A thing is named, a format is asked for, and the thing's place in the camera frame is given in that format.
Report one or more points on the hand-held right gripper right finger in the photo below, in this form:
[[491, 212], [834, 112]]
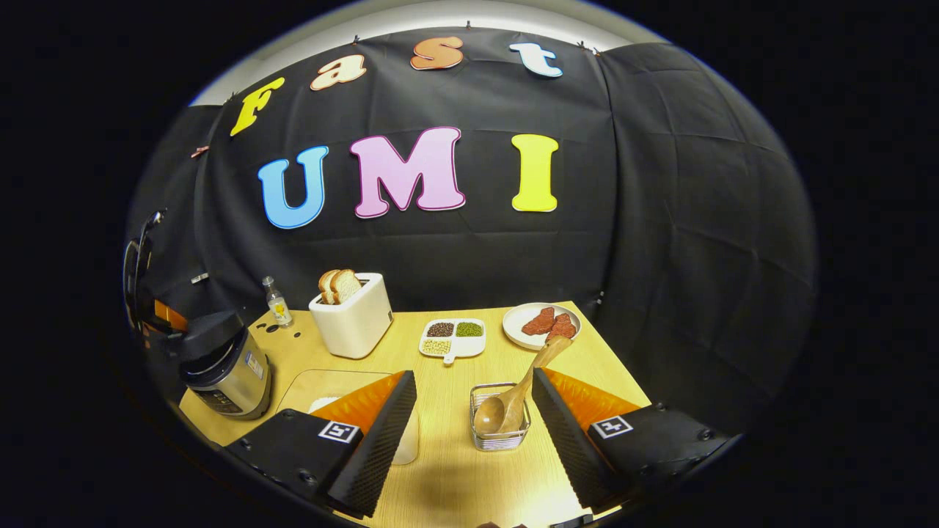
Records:
[[571, 447]]

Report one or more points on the small glass bottle yellow label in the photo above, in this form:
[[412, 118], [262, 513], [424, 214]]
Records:
[[279, 308]]

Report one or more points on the wooden spoon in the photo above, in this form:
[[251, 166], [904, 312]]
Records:
[[524, 389]]

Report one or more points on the pile of green beans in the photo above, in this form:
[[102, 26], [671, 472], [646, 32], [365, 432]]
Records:
[[469, 329]]

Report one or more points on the white round plate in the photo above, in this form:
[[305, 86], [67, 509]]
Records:
[[513, 330]]

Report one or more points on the white toaster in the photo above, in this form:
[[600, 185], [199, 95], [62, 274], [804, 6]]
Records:
[[356, 326]]

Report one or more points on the clear plastic container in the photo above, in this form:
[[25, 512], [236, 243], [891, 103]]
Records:
[[323, 383]]

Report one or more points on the pile of yellow beans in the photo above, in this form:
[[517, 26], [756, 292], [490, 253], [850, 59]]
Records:
[[436, 347]]

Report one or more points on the black silver rice cooker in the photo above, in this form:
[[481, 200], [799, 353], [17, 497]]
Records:
[[227, 374]]

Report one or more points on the pink cloth clip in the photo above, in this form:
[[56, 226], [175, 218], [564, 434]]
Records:
[[199, 152]]

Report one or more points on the red meat piece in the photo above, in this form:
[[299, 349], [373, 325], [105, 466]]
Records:
[[538, 321], [562, 327]]

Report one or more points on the white divided dish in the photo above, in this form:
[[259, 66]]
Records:
[[469, 346]]

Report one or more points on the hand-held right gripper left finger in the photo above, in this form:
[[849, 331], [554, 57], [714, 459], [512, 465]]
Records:
[[378, 447]]

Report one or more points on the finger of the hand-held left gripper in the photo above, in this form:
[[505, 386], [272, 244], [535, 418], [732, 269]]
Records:
[[170, 319]]

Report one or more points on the black backdrop cloth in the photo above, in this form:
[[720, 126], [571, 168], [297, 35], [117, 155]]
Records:
[[660, 257]]

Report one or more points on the pile of brown beans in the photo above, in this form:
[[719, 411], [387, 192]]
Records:
[[440, 329]]

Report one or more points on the bread slice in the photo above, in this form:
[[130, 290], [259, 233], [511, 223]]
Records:
[[326, 286], [346, 284]]

